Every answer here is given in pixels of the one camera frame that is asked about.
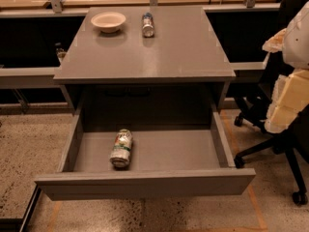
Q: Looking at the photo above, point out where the left grey side shelf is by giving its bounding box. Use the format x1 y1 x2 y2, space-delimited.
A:
0 68 58 89

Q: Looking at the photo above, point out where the black office chair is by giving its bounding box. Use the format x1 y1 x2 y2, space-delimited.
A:
234 0 309 206

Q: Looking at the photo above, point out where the green white 7up can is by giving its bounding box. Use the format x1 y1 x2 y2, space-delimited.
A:
110 129 133 168

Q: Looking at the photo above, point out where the right grey side shelf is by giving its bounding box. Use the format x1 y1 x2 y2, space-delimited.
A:
231 54 269 83

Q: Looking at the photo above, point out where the blue silver soda can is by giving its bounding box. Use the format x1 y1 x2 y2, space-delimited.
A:
142 13 155 38

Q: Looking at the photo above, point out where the white paper bowl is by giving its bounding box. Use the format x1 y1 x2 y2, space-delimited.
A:
91 12 126 34

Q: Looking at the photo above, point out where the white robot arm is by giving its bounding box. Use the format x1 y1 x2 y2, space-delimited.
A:
263 2 309 133

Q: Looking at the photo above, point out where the small glass jar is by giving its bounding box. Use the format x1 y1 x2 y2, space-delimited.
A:
55 43 67 62

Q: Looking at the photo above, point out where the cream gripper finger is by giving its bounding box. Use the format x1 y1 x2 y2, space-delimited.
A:
262 29 286 53
265 69 309 133

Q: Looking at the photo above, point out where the grey open top drawer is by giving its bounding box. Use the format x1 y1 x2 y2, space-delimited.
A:
35 111 255 200

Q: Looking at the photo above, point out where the grey cabinet counter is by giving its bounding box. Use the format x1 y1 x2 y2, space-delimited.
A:
54 6 235 107

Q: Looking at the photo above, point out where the grey side shelf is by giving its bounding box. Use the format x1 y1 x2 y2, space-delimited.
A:
0 68 58 89
231 54 269 83

